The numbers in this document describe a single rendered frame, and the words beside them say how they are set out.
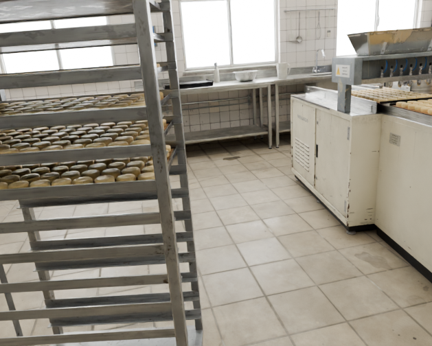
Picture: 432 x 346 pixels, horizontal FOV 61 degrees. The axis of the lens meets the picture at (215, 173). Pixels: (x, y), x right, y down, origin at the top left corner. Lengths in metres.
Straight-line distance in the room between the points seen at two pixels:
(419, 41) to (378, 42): 0.26
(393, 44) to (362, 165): 0.75
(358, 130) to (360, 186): 0.37
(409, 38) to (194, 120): 3.41
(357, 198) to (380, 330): 0.94
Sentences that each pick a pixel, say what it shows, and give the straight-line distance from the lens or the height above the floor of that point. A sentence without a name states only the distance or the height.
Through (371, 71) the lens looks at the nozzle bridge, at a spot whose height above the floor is 1.09.
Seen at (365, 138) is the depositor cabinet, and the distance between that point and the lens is 2.48.
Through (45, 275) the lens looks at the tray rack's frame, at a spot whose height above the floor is 0.46.
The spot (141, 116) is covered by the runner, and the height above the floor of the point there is 1.13.
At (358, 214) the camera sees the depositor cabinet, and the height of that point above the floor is 0.17.
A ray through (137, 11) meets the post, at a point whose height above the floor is 1.35.
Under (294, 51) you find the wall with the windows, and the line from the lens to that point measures 5.70.
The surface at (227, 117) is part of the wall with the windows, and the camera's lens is 5.42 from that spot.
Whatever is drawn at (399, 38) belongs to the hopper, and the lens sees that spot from 2.55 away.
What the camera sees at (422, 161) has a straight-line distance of 2.19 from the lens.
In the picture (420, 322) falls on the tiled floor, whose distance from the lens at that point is 2.08.
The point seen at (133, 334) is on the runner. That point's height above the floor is 0.51.
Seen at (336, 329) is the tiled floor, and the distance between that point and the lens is 1.94.
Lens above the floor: 1.26
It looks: 18 degrees down
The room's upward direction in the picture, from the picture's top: 4 degrees counter-clockwise
